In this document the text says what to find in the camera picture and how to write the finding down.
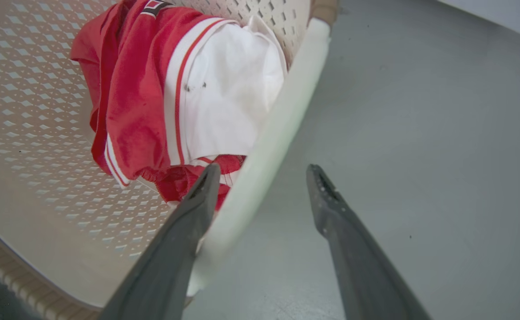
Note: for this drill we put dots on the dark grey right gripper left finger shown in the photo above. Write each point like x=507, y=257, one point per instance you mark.
x=171, y=253

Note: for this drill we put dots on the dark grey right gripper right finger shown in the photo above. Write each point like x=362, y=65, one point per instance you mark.
x=357, y=262

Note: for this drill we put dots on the beige perforated plastic laundry basket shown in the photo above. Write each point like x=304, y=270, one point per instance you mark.
x=33, y=146

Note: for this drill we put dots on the red and white jersey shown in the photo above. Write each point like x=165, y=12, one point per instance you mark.
x=162, y=89

